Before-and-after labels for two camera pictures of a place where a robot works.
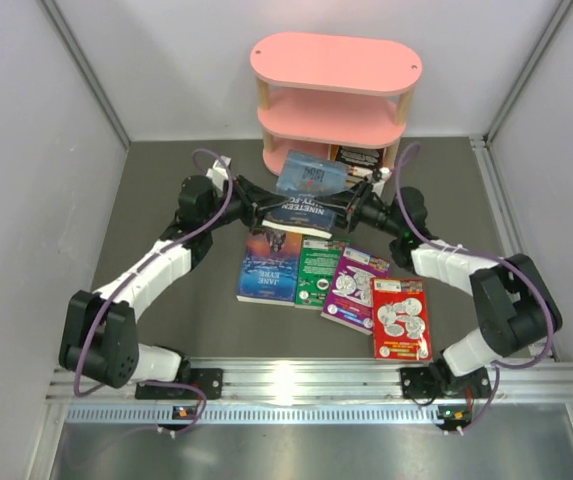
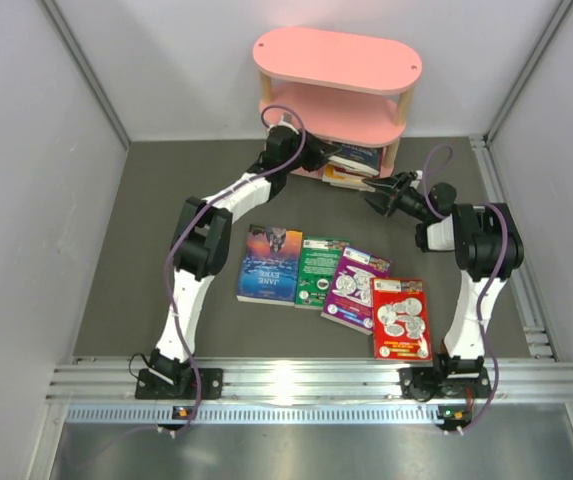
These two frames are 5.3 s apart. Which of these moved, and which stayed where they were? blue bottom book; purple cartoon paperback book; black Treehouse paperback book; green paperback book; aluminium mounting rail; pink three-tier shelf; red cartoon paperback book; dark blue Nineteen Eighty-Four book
Moved: dark blue Nineteen Eighty-Four book; black Treehouse paperback book
Stayed: blue bottom book; aluminium mounting rail; red cartoon paperback book; green paperback book; purple cartoon paperback book; pink three-tier shelf
